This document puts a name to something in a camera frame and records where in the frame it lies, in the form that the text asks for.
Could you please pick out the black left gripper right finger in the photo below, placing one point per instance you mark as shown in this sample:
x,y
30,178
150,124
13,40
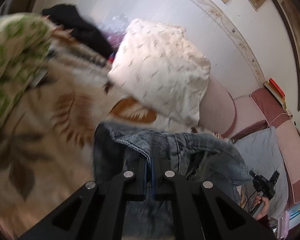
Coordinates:
x,y
200,209

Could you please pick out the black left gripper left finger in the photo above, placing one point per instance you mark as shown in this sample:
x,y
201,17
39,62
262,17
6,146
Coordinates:
x,y
95,211

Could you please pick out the right hand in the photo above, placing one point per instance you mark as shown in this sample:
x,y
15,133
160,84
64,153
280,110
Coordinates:
x,y
264,203

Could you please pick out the grey quilted pillow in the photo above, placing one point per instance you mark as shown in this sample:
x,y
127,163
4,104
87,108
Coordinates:
x,y
262,155

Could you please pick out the cream leaf print blanket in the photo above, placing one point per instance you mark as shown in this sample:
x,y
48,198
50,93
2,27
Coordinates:
x,y
46,142

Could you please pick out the pink padded headboard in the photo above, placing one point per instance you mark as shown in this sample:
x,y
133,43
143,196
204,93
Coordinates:
x,y
260,111

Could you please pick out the pink bolster cushion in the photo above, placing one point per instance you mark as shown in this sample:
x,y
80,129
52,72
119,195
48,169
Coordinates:
x,y
217,109

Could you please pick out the stack of books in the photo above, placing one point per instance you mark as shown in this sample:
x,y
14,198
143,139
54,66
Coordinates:
x,y
276,91

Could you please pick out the white floral pillow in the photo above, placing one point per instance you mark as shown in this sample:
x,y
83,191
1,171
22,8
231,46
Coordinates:
x,y
158,66

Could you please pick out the green patterned cloth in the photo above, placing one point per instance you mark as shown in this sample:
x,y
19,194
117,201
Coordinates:
x,y
24,44

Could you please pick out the black garment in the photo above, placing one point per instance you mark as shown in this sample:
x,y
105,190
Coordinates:
x,y
68,16

